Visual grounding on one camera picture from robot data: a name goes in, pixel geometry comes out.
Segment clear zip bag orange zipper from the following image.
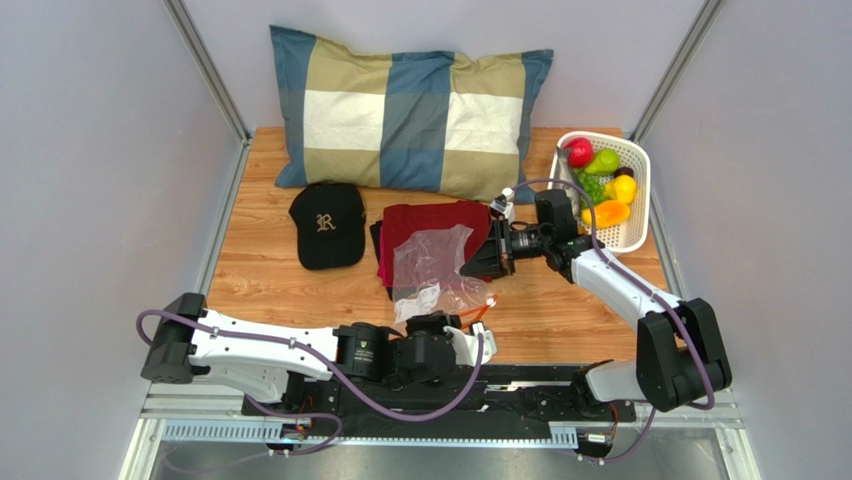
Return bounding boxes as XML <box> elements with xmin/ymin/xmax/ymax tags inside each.
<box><xmin>391</xmin><ymin>224</ymin><xmax>497</xmax><ymax>324</ymax></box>

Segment dark purple date fruit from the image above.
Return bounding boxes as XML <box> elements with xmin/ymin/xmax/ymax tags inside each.
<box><xmin>613</xmin><ymin>166</ymin><xmax>635</xmax><ymax>178</ymax></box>

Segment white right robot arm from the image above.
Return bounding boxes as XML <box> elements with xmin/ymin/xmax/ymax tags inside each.
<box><xmin>461</xmin><ymin>188</ymin><xmax>732</xmax><ymax>412</ymax></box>

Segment blue beige checkered pillow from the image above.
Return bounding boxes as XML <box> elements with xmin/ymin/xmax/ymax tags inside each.
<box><xmin>270</xmin><ymin>26</ymin><xmax>554</xmax><ymax>203</ymax></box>

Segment black cap with letter R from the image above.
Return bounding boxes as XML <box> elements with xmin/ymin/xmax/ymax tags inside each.
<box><xmin>289</xmin><ymin>183</ymin><xmax>366</xmax><ymax>271</ymax></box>

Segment white perforated plastic basket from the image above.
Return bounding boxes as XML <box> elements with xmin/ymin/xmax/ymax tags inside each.
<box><xmin>550</xmin><ymin>131</ymin><xmax>651</xmax><ymax>255</ymax></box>

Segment dark red folded cloth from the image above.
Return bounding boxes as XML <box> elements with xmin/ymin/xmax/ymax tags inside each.
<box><xmin>382</xmin><ymin>200</ymin><xmax>491</xmax><ymax>286</ymax></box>

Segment left aluminium corner post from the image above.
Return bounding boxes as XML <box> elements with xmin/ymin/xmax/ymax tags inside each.
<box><xmin>163</xmin><ymin>0</ymin><xmax>252</xmax><ymax>145</ymax></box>

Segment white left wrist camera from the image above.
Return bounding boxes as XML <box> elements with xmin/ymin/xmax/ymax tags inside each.
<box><xmin>443</xmin><ymin>321</ymin><xmax>498</xmax><ymax>367</ymax></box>

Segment aluminium corner post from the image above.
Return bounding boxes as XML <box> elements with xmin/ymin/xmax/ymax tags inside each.
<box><xmin>630</xmin><ymin>0</ymin><xmax>726</xmax><ymax>144</ymax></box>
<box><xmin>163</xmin><ymin>0</ymin><xmax>252</xmax><ymax>145</ymax></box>

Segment grey toy fish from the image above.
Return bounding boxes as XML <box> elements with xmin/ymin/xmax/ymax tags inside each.
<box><xmin>556</xmin><ymin>147</ymin><xmax>577</xmax><ymax>184</ymax></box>

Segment green pear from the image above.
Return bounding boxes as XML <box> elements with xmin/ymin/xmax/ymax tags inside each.
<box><xmin>583</xmin><ymin>148</ymin><xmax>621</xmax><ymax>176</ymax></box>

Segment orange yellow mango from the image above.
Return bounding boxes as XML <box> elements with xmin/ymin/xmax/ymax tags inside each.
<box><xmin>581</xmin><ymin>200</ymin><xmax>631</xmax><ymax>229</ymax></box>

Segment green grape bunch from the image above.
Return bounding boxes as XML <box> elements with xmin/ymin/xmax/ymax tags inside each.
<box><xmin>574</xmin><ymin>169</ymin><xmax>607</xmax><ymax>206</ymax></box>

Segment aluminium frame rail base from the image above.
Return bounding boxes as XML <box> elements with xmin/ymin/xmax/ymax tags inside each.
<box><xmin>120</xmin><ymin>385</ymin><xmax>761</xmax><ymax>479</ymax></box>

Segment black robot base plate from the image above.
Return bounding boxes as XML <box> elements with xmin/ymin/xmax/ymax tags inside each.
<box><xmin>267</xmin><ymin>364</ymin><xmax>637</xmax><ymax>441</ymax></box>

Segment red apple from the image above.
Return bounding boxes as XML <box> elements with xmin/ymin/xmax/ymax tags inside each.
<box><xmin>563</xmin><ymin>137</ymin><xmax>595</xmax><ymax>169</ymax></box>

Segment black folded cloth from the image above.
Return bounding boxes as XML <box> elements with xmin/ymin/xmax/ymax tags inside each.
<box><xmin>369</xmin><ymin>220</ymin><xmax>393</xmax><ymax>300</ymax></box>

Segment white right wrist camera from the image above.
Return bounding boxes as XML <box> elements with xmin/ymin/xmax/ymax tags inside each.
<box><xmin>489</xmin><ymin>187</ymin><xmax>516</xmax><ymax>223</ymax></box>

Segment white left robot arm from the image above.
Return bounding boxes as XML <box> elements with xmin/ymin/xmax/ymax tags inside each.
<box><xmin>141</xmin><ymin>293</ymin><xmax>457</xmax><ymax>403</ymax></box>

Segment yellow pear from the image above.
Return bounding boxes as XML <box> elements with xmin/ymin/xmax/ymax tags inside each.
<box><xmin>604</xmin><ymin>175</ymin><xmax>638</xmax><ymax>205</ymax></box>

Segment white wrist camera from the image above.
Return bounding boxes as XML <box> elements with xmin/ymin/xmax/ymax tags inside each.
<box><xmin>489</xmin><ymin>187</ymin><xmax>516</xmax><ymax>223</ymax></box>
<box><xmin>443</xmin><ymin>321</ymin><xmax>498</xmax><ymax>367</ymax></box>

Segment right aluminium corner post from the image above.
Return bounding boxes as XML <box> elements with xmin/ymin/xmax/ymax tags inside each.
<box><xmin>630</xmin><ymin>0</ymin><xmax>726</xmax><ymax>144</ymax></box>

